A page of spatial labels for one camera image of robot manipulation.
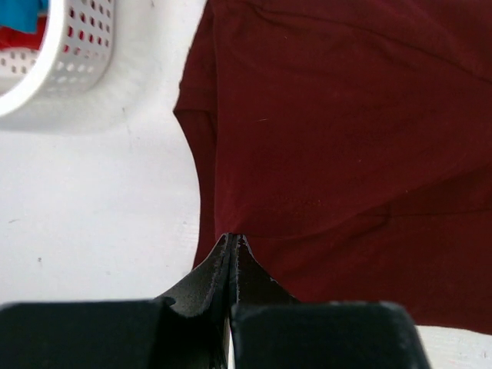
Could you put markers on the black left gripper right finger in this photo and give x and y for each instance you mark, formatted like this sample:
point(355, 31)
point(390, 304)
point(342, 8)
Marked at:
point(272, 329)

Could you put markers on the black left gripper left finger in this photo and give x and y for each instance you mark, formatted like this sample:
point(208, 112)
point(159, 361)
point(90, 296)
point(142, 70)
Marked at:
point(185, 327)

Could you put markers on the dark red t shirt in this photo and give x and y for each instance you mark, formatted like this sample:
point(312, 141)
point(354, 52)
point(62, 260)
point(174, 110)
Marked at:
point(350, 142)

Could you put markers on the white plastic laundry basket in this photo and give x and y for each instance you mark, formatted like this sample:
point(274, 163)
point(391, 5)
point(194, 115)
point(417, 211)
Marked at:
point(76, 41)

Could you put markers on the red folded t shirt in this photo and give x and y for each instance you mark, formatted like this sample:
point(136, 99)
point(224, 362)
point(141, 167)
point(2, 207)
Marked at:
point(11, 38)

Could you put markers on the blue folded t shirt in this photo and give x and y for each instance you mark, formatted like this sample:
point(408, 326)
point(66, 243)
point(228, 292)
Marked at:
point(22, 15)

